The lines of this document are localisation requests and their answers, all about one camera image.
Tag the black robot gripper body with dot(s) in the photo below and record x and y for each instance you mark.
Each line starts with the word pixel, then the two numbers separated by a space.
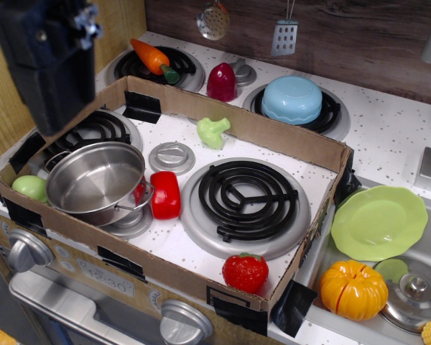
pixel 49 51

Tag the light green toy broccoli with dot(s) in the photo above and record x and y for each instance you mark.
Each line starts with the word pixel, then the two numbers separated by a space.
pixel 210 132

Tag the stainless steel pot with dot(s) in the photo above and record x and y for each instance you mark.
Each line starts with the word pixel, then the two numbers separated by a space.
pixel 100 183

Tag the silver pot lid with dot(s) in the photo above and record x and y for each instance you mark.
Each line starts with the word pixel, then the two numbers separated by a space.
pixel 409 284

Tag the front left black burner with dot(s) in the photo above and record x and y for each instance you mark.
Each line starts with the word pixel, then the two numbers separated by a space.
pixel 101 126

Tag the black burner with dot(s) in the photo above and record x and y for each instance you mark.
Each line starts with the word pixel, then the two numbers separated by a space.
pixel 244 205
pixel 333 122
pixel 101 126
pixel 191 72

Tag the orange toy carrot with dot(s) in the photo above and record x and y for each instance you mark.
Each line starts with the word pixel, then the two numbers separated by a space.
pixel 155 61

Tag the green toy apple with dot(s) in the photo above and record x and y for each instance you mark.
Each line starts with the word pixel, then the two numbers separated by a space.
pixel 31 186

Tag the rear left black burner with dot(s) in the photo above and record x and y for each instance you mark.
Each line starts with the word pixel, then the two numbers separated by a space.
pixel 191 72

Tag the hanging slotted spoon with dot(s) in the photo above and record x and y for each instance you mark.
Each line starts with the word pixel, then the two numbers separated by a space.
pixel 213 21

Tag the silver centre stove knob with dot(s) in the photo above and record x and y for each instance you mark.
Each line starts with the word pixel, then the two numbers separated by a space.
pixel 172 156

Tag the dark red toy vegetable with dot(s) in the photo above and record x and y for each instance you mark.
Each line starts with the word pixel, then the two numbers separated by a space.
pixel 222 83

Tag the red toy pepper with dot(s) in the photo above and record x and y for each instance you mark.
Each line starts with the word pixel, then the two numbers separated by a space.
pixel 166 201

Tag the silver rear stove knob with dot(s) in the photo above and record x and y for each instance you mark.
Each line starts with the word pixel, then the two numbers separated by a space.
pixel 244 73

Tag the silver left oven knob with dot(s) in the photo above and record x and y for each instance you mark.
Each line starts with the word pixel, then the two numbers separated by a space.
pixel 27 251

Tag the silver oven knob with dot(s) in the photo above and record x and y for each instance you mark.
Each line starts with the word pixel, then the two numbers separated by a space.
pixel 27 251
pixel 183 324

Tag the brown cardboard fence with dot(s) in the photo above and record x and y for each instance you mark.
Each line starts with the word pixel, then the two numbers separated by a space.
pixel 165 254

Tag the hanging grey spatula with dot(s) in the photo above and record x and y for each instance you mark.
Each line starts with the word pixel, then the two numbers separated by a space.
pixel 285 34

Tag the front right black burner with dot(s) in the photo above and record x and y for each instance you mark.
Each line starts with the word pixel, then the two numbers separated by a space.
pixel 244 205

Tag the light blue plastic bowl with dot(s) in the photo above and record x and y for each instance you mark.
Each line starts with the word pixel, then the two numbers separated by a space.
pixel 292 99

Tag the rear right black burner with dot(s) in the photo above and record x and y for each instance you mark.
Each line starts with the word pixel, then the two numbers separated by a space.
pixel 333 122

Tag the red toy strawberry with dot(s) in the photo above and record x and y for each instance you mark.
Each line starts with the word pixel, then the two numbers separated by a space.
pixel 246 272

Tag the silver right oven knob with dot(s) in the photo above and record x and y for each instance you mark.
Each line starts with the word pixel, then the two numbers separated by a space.
pixel 183 324

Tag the green plastic plate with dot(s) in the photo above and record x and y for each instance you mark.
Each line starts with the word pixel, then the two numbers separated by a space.
pixel 379 223

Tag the orange toy pumpkin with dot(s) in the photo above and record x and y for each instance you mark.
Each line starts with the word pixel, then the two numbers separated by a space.
pixel 353 290

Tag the silver oven door handle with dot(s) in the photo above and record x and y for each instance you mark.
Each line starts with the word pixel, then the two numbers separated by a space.
pixel 74 313

